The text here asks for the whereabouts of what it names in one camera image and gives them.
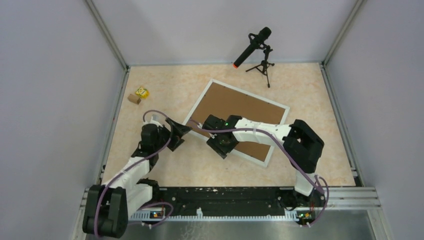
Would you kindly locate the white picture frame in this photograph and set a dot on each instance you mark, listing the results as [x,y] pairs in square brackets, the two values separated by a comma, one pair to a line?
[238,91]

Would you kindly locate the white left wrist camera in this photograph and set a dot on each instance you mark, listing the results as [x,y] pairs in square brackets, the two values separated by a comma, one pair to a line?
[154,119]

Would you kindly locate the small brown cardboard block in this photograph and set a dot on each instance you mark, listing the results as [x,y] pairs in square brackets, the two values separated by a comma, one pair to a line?
[134,99]

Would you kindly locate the black shotgun microphone orange tip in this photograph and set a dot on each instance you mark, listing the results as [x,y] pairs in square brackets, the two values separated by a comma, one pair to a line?
[256,42]

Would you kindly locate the yellow toy cube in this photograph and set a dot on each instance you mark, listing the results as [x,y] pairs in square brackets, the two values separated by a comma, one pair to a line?
[142,92]

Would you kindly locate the black mini tripod stand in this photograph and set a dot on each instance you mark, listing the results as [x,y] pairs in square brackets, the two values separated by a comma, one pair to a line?
[264,65]

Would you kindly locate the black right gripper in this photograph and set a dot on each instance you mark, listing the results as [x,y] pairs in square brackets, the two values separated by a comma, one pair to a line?
[222,151]

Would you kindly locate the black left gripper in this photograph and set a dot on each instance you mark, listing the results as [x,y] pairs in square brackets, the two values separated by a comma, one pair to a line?
[178,131]

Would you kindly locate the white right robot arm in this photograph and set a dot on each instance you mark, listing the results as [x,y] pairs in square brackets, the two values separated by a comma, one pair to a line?
[298,141]

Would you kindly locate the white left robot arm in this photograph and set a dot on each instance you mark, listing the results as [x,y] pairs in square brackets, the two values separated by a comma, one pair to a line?
[109,205]

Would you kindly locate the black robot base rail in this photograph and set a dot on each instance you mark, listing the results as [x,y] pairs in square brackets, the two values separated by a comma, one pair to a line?
[272,203]

